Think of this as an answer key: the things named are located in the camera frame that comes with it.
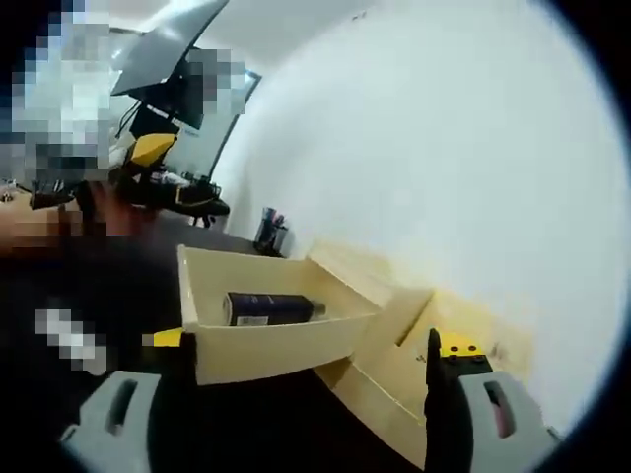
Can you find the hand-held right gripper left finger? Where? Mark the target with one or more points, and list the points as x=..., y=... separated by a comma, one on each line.
x=96, y=419

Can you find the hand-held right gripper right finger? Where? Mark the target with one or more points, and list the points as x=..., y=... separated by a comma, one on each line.
x=530, y=433

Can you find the navy cosmetic bottle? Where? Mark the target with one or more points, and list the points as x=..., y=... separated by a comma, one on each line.
x=276, y=308

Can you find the black side desk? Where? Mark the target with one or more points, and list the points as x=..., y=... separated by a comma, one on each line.
x=197, y=209

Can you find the black computer monitor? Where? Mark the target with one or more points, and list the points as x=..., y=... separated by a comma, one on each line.
x=158, y=54

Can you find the black mesh pen holder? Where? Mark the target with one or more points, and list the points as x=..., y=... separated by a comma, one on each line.
x=268, y=236

